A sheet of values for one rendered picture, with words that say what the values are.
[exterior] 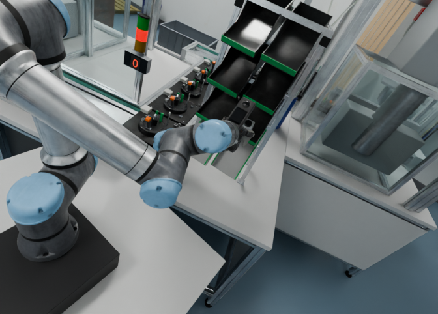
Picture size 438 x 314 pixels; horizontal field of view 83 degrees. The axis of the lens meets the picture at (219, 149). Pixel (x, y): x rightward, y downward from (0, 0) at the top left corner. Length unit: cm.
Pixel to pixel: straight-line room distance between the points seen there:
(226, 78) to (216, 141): 50
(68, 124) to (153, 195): 19
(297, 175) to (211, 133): 133
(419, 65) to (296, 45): 89
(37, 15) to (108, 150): 27
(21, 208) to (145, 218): 47
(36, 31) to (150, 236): 74
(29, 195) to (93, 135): 32
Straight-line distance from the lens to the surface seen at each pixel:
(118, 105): 147
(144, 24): 124
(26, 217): 74
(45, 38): 60
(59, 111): 48
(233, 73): 102
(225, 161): 114
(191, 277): 99
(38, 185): 76
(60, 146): 75
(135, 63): 130
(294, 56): 96
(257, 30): 100
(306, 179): 183
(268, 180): 144
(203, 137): 54
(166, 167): 50
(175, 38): 314
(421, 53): 173
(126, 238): 101
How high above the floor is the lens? 176
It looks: 38 degrees down
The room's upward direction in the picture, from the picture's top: 24 degrees clockwise
